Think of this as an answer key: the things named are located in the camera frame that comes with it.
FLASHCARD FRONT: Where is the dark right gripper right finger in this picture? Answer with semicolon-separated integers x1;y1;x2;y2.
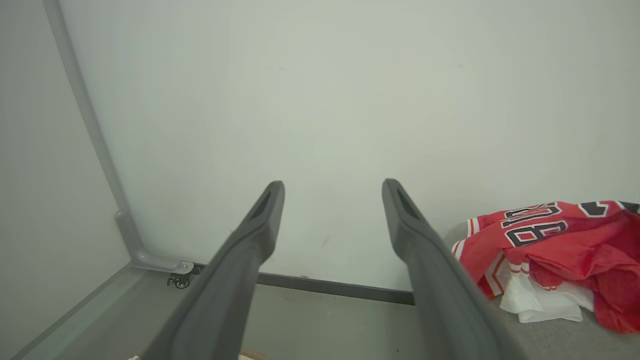
382;178;528;360

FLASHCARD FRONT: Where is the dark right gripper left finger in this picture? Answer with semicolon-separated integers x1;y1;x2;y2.
142;181;286;360

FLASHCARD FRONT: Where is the red basketball jersey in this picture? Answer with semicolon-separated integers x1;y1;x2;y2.
452;200;640;334

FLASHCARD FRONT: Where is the white garment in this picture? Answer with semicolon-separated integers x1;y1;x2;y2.
499;250;596;323

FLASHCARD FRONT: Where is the black caster wheel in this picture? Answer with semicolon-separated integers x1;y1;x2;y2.
166;272;192;290

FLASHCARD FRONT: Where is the black baseboard strip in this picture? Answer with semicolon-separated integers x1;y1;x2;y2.
192;264;416;306

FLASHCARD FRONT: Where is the grey metal partition frame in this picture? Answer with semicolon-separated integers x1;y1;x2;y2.
42;0;196;275

